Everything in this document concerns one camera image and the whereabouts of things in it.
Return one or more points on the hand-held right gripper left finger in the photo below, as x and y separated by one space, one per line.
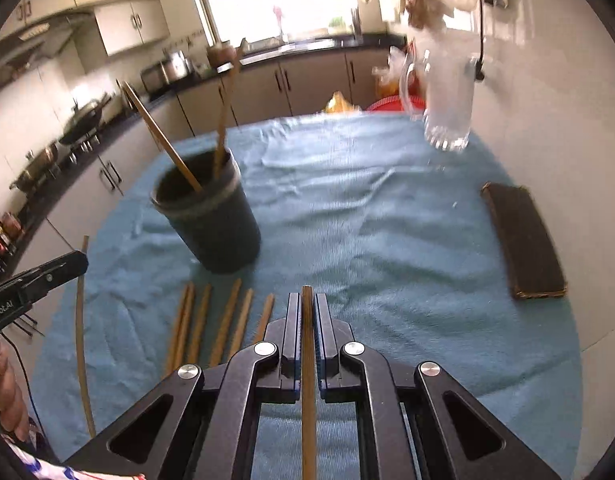
293 332

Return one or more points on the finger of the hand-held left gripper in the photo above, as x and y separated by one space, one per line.
52 274

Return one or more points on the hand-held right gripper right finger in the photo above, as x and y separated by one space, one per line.
321 332

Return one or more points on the group of wooden chopsticks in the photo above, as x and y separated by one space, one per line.
226 317

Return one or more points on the thin bamboo stick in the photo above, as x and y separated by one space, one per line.
79 340

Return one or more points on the long wooden chopstick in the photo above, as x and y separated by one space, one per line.
160 132
308 435
223 120

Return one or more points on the dark round utensil holder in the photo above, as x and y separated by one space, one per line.
222 235

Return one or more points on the person's left hand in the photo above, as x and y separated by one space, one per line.
7 400

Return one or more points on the sauce bottles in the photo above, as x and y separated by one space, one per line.
2 235

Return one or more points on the blue tablecloth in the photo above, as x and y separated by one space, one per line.
362 235

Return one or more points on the steel pot with lid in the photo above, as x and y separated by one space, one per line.
37 167

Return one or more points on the black wok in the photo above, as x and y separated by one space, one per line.
82 122

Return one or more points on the patterned clothing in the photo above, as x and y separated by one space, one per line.
42 467

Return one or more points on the phone in brown case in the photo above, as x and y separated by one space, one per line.
527 245

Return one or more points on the range hood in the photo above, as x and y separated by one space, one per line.
32 45

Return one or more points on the yellow plastic bag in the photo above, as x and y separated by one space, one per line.
340 102

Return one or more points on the silver rice cooker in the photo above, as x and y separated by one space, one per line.
165 72

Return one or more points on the red plastic basin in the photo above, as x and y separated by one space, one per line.
387 105

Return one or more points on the cream lower kitchen cabinets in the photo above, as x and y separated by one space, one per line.
307 80

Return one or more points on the cream kitchen cabinets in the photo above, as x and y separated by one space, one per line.
117 0
307 80

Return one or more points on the clear glass mug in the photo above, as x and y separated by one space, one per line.
447 110

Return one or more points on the brown cooking pot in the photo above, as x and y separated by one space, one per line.
220 54

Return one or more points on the cream upper kitchen cabinets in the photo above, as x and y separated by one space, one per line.
117 0

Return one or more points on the pink cloth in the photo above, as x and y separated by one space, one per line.
278 15

